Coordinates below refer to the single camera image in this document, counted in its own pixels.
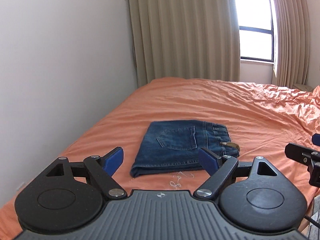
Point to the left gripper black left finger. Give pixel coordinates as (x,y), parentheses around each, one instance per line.
(98,172)

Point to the orange bed sheet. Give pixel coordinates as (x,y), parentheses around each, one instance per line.
(270,203)

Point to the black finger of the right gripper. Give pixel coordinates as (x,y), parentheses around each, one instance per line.
(301,154)
(316,139)

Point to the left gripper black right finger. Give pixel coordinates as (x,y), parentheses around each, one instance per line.
(222,170)

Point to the beige curtain left of window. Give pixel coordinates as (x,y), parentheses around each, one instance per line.
(185,38)

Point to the beige curtain right of window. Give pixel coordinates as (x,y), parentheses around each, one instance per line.
(292,42)

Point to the bright window with dark frame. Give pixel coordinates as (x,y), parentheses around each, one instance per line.
(256,30)

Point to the blue denim jeans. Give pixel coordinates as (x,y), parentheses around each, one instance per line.
(173,146)

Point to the beige curtain of window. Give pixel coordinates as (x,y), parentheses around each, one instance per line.
(292,42)
(185,38)

